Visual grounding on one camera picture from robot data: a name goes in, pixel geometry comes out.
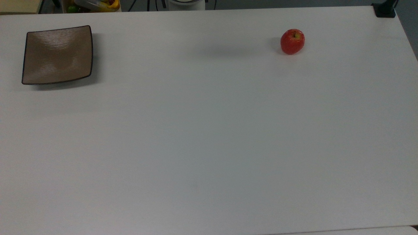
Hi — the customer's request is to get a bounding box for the clear plastic fruit container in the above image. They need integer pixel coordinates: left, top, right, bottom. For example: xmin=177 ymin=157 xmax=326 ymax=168
xmin=73 ymin=0 xmax=121 ymax=13

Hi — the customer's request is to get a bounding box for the beige board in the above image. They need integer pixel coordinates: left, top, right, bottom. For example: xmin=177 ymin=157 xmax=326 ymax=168
xmin=0 ymin=0 xmax=44 ymax=15

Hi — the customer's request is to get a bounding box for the red apple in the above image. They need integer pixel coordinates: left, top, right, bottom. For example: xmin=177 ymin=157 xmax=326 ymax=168
xmin=280 ymin=29 xmax=305 ymax=55

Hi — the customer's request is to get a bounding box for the black table clamp mount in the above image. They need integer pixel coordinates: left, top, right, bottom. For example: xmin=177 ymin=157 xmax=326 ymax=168
xmin=372 ymin=0 xmax=399 ymax=18

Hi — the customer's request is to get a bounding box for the brown square ceramic plate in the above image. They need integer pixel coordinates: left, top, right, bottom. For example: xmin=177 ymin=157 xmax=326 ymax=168
xmin=22 ymin=25 xmax=94 ymax=86

